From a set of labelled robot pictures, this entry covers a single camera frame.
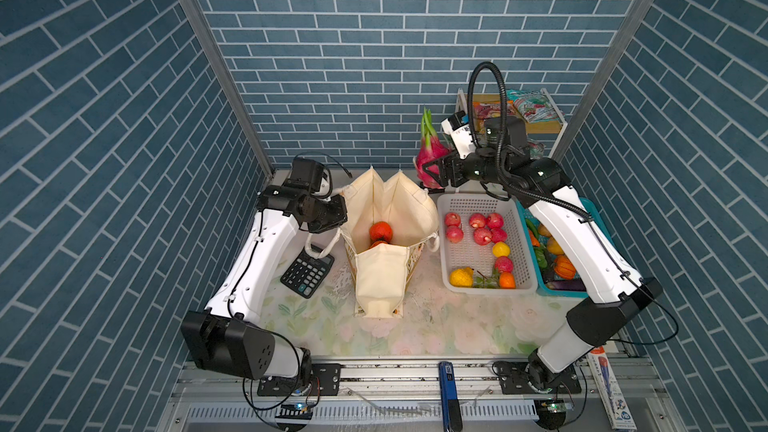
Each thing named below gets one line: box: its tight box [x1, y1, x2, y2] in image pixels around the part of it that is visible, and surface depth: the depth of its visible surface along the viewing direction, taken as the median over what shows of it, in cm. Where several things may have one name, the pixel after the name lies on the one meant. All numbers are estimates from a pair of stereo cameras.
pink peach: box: [495, 256, 514, 273], surface depth 91 cm
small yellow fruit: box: [492, 241, 511, 258], surface depth 95 cm
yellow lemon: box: [449, 267, 475, 287], surface depth 88 cm
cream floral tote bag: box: [305, 167, 440, 319], surface depth 84 cm
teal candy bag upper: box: [506, 89, 565, 123], surface depth 91 cm
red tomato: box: [369, 221, 393, 242], surface depth 97 cm
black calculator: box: [280, 244, 335, 299], surface depth 92 cm
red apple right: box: [444, 212, 461, 226], surface depth 103 cm
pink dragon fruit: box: [415, 106, 451, 189], surface depth 68 cm
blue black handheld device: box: [438, 361, 463, 432], surface depth 72 cm
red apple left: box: [446, 225, 464, 244], surface depth 99 cm
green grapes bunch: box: [473, 269, 500, 289], surface depth 89 cm
